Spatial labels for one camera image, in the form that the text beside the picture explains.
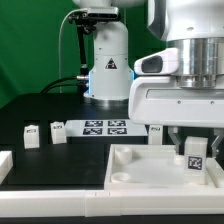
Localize white cable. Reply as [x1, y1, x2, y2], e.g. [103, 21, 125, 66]
[58, 8, 84, 94]

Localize white square tabletop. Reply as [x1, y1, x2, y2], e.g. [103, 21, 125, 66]
[104, 144, 224, 190]

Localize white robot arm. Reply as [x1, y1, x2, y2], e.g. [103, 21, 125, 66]
[73, 0, 224, 144]

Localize white U-shaped fence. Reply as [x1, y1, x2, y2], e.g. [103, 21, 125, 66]
[0, 147, 224, 219]

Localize black cables at base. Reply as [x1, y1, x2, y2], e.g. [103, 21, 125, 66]
[39, 74, 90, 95]

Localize white fiducial marker sheet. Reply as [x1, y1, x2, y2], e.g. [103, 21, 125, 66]
[65, 119, 147, 137]

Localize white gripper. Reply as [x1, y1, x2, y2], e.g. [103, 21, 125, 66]
[128, 48, 224, 157]

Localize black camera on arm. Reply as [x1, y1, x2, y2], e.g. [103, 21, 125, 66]
[68, 7, 120, 23]

